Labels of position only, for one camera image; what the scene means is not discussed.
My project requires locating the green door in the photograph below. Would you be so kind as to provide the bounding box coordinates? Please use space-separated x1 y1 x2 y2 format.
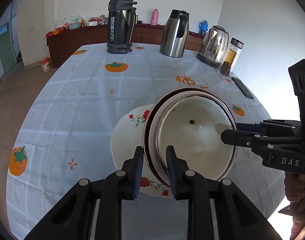
0 23 17 73

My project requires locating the pink thermos bottle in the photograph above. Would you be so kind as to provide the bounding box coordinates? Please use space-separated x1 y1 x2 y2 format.
150 9 159 25

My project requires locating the persimmon print tablecloth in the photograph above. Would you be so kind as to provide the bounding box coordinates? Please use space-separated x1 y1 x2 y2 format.
7 44 285 239

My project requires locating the right hand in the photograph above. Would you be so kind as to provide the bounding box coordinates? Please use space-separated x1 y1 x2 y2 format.
280 171 305 216

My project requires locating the white red bucket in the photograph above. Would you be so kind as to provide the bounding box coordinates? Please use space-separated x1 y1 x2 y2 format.
40 57 52 72

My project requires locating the stainless electric kettle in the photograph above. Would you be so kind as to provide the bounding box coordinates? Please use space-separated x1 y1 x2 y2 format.
196 25 229 68

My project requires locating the black smartphone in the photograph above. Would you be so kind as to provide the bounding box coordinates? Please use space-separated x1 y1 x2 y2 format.
232 77 254 100

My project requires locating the stainless steel bowl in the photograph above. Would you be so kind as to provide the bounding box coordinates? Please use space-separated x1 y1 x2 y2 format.
143 86 237 188

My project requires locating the teal basin on sideboard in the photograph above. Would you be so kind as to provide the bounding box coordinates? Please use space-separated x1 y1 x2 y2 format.
68 22 82 30

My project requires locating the glass tea bottle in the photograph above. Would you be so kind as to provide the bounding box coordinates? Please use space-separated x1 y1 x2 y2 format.
217 37 244 79

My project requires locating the white red-flower plate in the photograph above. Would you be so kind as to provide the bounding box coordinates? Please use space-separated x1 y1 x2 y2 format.
111 104 173 199

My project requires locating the large black thermos flask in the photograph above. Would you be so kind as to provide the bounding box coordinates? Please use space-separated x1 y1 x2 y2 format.
107 0 137 54

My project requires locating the dark wooden sideboard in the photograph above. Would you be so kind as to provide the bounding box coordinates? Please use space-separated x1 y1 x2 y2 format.
45 23 206 69

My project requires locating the steel carafe black handle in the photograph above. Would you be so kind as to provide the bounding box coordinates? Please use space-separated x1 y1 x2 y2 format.
159 9 189 58

